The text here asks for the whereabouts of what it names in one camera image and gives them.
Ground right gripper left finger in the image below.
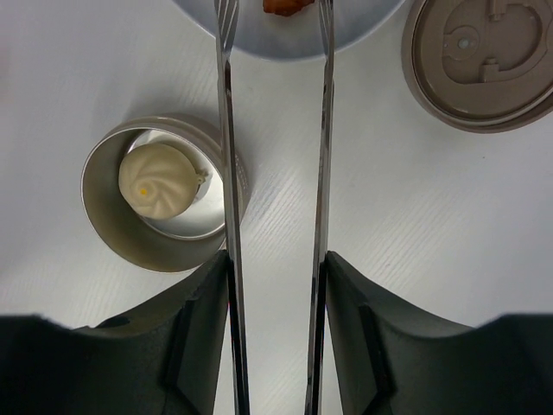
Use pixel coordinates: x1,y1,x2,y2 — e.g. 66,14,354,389
1,251,228,414

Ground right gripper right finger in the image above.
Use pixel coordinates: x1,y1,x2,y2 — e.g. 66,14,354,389
326,252,552,414

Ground round metal lunch box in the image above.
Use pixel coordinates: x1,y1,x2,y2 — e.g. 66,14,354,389
81,114,226,273

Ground beige bun toy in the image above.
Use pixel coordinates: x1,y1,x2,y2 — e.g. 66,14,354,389
118,143,205,220

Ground metal tongs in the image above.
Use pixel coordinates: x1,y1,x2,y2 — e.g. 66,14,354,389
214,1,335,414

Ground orange sausage toy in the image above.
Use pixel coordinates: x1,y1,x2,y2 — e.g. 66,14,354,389
263,0,314,16

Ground white oval plate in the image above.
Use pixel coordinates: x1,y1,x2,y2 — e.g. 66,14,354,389
175,1,404,62

